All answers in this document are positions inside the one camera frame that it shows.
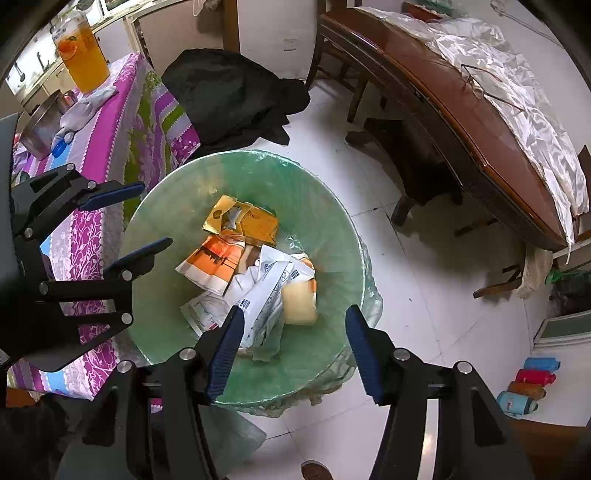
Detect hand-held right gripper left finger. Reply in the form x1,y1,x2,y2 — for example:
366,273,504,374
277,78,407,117
55,305,245,480

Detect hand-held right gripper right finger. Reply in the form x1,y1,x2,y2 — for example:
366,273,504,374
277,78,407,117
345,305,536,480

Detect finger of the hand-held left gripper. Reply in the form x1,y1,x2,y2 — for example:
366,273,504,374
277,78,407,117
11,164,146,241
32,237,174,372

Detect white printed pouch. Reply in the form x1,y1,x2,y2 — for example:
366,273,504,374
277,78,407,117
226,244,315,352

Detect orange and white packet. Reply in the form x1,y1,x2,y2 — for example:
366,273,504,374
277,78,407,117
175,234,247,296

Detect yellow foil packet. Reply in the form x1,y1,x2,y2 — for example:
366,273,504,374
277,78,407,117
202,195,280,246

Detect green lined waste bin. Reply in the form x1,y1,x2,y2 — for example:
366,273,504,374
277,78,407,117
117,150,384,418

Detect striped purple tablecloth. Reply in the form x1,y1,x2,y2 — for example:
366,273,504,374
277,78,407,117
7,52,201,402

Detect white cloth glove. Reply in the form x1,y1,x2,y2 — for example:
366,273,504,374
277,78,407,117
53,85,120,144

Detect metal pot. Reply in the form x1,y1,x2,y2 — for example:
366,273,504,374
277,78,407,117
18,89,79,158

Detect orange juice bottle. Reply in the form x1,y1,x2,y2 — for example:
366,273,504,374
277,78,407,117
52,11,110,94

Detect wooden chair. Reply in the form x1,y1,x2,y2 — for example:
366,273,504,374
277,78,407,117
305,0,389,123
455,217,532,300

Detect black cloth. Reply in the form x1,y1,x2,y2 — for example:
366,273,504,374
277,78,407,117
161,48,311,160

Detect orange bag roll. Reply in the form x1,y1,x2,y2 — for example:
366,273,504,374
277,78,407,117
507,381,547,400

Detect red bag roll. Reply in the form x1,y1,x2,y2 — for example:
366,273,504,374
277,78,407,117
515,368,557,386

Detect person's dark clothing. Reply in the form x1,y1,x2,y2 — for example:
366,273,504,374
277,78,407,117
0,397,93,480

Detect kitchen counter cabinets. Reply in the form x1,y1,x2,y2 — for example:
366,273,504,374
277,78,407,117
9,0,225,107

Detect cream cloth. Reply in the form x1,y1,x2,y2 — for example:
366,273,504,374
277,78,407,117
515,247,555,301

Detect dark wooden stool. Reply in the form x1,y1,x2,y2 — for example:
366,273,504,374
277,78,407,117
346,117,465,227

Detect brown wooden table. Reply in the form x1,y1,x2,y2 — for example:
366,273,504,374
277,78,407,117
318,8,580,252

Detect white shiny table cover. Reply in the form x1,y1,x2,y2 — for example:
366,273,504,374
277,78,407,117
360,7,591,266

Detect thin frame eyeglasses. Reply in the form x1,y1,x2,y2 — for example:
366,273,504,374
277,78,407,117
462,64,527,114

